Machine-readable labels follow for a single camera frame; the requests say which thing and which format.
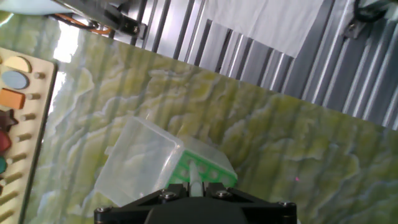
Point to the white paper sheet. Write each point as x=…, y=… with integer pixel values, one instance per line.
x=264, y=21

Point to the dark maroon star block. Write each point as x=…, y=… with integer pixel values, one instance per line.
x=5, y=120

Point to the wooden shape sorter board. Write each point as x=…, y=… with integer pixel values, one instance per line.
x=37, y=85

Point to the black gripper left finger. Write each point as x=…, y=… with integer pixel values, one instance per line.
x=124, y=213

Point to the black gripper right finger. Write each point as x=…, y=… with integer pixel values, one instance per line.
x=267, y=213

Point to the yellow semicircle block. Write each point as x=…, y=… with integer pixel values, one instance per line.
x=17, y=66

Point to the translucent large pipette tip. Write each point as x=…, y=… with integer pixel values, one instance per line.
x=195, y=179

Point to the green marble pattern mat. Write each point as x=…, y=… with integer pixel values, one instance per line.
x=280, y=140

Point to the red block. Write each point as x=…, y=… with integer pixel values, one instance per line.
x=4, y=141

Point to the orange rectangle block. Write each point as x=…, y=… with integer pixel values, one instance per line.
x=12, y=99

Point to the green rack pipette tip box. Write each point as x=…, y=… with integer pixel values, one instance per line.
x=140, y=161

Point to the teal round block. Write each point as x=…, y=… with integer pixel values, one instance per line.
x=2, y=165

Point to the light blue oval block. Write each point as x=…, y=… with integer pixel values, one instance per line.
x=14, y=80

